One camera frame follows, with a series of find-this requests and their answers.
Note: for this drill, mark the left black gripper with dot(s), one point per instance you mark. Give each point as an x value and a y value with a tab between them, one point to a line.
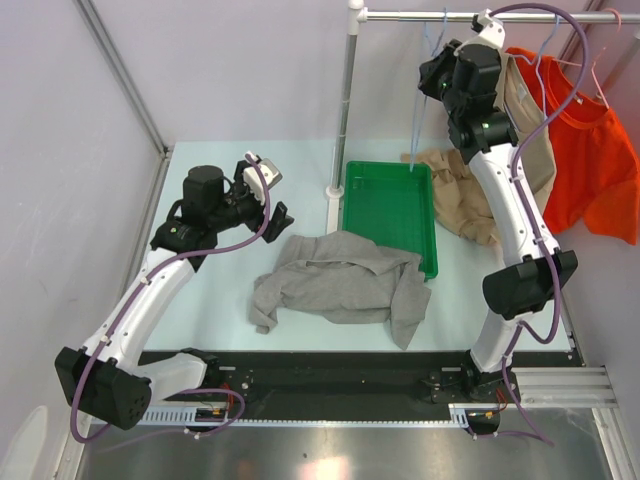
256	223

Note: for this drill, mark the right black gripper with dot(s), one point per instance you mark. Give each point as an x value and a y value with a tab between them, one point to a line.
445	59

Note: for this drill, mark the light blue hanger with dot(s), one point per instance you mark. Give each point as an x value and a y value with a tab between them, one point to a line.
428	49

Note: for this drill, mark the grey t shirt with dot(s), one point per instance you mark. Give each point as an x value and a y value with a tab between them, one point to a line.
347	279

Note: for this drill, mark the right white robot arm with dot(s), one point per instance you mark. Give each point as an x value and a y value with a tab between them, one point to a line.
464	77

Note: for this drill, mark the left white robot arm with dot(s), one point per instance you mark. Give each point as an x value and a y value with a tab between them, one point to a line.
104	378

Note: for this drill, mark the beige t shirt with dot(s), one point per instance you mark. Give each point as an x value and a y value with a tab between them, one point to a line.
459	201

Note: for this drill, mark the orange t shirt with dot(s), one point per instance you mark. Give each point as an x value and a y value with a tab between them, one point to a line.
597	179

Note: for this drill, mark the metal clothes rack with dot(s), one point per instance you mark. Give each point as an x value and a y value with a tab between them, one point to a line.
523	12

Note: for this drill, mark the green plastic bin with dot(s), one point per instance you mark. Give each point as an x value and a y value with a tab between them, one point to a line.
391	204

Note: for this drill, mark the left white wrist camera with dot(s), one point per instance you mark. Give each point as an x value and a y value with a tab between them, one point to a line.
260	176

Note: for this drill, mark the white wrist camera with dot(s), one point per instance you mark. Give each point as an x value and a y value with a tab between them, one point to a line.
260	176
489	31

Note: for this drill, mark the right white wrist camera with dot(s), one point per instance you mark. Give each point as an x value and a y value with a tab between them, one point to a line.
489	31

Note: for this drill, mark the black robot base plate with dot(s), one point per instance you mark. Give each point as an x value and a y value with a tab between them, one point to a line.
353	384

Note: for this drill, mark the aluminium corner post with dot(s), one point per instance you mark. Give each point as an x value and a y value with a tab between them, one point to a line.
106	45

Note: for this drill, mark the white slotted cable duct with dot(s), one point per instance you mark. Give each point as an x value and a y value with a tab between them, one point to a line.
210	416

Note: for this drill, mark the aluminium frame rail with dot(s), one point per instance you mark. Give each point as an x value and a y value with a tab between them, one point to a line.
570	387

